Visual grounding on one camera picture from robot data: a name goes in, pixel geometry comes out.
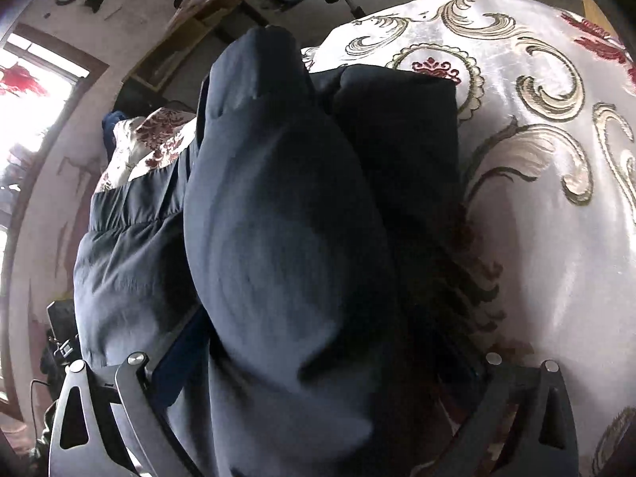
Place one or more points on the blue cloth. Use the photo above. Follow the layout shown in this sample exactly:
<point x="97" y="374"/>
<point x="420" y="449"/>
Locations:
<point x="112" y="126"/>

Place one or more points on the window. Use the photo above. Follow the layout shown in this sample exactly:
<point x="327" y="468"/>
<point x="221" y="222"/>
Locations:
<point x="39" y="134"/>

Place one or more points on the white floral bedspread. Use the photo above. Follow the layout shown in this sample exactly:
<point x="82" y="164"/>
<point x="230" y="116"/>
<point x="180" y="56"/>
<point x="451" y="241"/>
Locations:
<point x="546" y="208"/>

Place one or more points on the dark navy padded jacket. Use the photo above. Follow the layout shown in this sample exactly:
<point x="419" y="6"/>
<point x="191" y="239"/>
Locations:
<point x="278" y="233"/>

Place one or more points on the small black object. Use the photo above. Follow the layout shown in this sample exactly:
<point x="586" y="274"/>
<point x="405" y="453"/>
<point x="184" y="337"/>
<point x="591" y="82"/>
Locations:
<point x="95" y="1"/>

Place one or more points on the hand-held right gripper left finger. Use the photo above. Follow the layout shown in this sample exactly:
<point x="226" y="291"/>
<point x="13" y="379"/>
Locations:
<point x="134" y="392"/>

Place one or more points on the black device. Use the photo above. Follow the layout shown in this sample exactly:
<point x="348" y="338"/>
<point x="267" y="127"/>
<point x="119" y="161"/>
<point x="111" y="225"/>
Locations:
<point x="62" y="338"/>

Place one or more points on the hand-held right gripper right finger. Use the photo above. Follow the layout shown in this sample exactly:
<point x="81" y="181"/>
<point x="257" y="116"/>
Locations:
<point x="497" y="407"/>

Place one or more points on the red hanging ornament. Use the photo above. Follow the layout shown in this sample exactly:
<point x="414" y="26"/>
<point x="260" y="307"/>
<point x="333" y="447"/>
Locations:
<point x="20" y="79"/>

